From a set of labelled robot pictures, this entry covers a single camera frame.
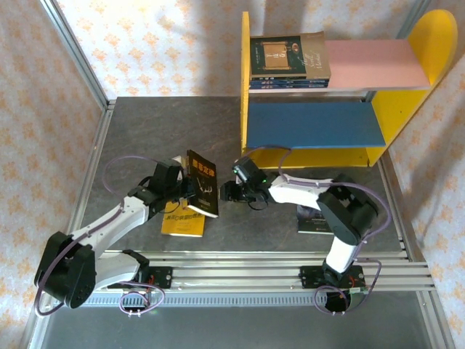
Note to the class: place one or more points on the black antler book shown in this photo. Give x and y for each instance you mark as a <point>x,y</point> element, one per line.
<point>205,181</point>

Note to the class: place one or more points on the yellow book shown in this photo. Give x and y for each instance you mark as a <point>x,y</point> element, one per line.
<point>181,225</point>

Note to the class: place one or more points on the black wolf-eyes book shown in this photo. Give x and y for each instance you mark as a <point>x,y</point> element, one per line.
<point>309,221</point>

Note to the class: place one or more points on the dark blue old-man book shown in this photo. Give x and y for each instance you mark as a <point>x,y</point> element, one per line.
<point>290,80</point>
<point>290,86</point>

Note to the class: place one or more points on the brown scroll book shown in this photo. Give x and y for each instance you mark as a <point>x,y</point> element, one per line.
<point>287,54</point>

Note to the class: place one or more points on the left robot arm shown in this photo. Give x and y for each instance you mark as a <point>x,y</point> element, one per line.
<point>109,225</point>

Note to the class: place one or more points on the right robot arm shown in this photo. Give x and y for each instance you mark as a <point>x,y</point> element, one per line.
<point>298,189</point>

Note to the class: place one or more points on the yellow pink blue bookshelf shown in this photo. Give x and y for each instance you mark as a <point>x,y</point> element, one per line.
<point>309,123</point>

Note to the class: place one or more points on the small green circuit board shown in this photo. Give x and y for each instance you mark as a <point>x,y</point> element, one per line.
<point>357,290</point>

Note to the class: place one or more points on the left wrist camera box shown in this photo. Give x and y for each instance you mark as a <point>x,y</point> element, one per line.
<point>178,162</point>

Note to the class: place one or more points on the aluminium rail bed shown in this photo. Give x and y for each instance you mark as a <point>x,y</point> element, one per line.
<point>236,270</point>

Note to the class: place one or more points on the aluminium side rail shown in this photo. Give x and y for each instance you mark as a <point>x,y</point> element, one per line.
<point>99,145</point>
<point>399,232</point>

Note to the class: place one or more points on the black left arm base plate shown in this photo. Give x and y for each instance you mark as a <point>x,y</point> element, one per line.
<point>163,276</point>

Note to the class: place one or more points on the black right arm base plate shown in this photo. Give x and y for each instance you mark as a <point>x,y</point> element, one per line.
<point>309,276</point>

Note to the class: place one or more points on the aluminium frame post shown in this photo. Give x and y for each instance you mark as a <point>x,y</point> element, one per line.
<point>412,16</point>
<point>76,51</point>

